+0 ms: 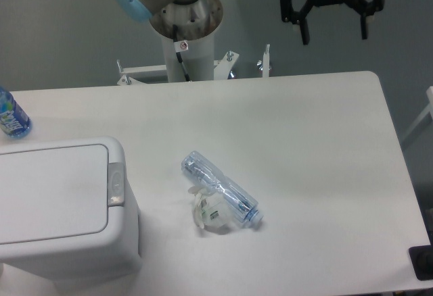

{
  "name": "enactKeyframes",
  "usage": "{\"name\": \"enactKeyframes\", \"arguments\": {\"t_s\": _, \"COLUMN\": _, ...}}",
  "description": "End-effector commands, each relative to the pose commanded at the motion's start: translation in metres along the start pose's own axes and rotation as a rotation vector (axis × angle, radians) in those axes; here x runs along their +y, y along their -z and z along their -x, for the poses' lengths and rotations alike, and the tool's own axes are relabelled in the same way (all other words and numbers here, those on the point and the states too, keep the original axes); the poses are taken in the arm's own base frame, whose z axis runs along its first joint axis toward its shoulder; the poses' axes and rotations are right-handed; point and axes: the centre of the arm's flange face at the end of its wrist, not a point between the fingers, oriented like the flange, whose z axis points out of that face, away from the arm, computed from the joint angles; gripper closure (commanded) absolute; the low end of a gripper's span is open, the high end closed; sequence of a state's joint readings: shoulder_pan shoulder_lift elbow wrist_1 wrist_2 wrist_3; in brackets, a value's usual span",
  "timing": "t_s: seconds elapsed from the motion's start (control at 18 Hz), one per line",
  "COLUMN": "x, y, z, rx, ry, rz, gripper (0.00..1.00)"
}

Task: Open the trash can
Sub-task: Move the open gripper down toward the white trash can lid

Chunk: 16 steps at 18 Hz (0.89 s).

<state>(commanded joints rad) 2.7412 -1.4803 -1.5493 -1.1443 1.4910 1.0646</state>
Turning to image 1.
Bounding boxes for grey trash can push button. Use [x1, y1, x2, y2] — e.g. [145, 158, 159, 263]
[108, 162, 125, 207]

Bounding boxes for white trash can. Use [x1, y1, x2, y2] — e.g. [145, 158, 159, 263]
[1, 137, 142, 281]

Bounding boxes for crushed clear plastic bottle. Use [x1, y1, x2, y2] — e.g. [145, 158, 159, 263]
[181, 151, 263, 228]

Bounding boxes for black table clamp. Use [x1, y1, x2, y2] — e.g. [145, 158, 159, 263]
[409, 245, 432, 281]

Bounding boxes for blue labelled water bottle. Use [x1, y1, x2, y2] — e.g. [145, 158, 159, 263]
[1, 87, 32, 139]

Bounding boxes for white metal base frame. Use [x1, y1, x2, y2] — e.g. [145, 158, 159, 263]
[116, 43, 273, 87]

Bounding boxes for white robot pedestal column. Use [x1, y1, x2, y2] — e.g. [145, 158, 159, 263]
[150, 0, 223, 65]

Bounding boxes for white frame at right edge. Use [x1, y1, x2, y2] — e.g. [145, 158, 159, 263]
[401, 86, 432, 150]

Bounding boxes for black cable on pedestal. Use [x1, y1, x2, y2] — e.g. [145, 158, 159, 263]
[172, 24, 191, 82]

